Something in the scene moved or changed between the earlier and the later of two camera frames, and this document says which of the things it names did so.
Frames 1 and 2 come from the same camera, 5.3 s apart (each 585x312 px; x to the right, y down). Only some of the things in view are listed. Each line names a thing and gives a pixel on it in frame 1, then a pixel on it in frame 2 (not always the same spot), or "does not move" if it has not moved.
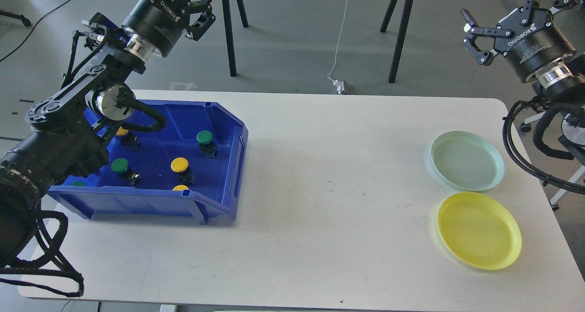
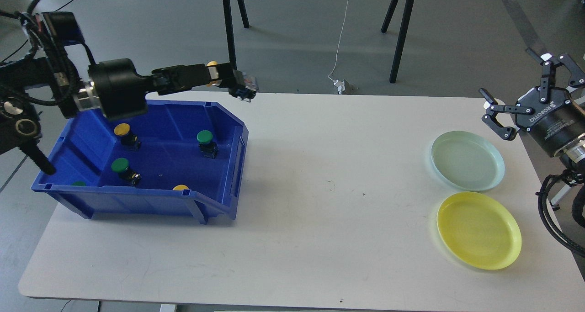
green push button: [120, 166] does not move
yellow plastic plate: [480, 230] does not move
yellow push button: [179, 164] to [212, 66]
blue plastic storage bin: [195, 163] does not move
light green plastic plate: [467, 161] does not move
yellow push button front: [180, 187] does not move
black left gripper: [160, 16] to [122, 91]
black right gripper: [535, 45] to [555, 120]
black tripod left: [228, 22] does not move
